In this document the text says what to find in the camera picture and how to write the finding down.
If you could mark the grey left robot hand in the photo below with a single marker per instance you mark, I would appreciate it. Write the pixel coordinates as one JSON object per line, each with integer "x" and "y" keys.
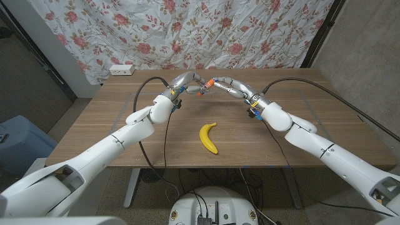
{"x": 184, "y": 80}

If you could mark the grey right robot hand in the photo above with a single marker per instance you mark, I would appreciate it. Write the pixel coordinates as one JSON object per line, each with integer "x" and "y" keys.
{"x": 240, "y": 87}

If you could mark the small orange cap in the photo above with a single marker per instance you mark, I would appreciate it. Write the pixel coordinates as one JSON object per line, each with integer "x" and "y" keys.
{"x": 210, "y": 82}

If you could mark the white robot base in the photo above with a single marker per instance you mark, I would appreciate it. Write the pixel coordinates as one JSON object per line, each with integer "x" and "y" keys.
{"x": 187, "y": 206}

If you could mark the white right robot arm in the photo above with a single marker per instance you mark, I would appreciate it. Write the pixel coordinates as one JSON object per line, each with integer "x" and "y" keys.
{"x": 337, "y": 150}

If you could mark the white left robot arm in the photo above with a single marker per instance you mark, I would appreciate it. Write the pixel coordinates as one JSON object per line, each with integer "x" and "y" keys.
{"x": 93, "y": 156}

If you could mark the yellow toy banana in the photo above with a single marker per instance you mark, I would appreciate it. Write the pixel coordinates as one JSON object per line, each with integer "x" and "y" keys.
{"x": 206, "y": 139}

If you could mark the floral backdrop cloth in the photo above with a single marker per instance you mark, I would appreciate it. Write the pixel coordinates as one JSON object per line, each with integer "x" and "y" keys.
{"x": 187, "y": 31}

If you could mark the white power strip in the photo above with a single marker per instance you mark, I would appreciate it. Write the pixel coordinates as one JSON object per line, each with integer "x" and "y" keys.
{"x": 122, "y": 69}

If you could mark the black backdrop stand pole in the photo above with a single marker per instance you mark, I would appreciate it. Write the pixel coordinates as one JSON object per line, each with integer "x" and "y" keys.
{"x": 323, "y": 32}

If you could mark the grey table leg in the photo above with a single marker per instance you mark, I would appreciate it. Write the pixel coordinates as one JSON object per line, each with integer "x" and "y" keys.
{"x": 293, "y": 190}
{"x": 132, "y": 187}

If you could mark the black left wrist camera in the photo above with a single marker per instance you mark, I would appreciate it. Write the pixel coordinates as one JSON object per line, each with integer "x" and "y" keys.
{"x": 177, "y": 104}

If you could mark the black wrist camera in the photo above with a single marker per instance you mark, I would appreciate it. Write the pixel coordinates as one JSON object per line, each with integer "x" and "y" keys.
{"x": 252, "y": 113}
{"x": 177, "y": 104}

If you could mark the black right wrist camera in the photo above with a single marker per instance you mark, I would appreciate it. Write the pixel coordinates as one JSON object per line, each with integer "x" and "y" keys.
{"x": 252, "y": 113}

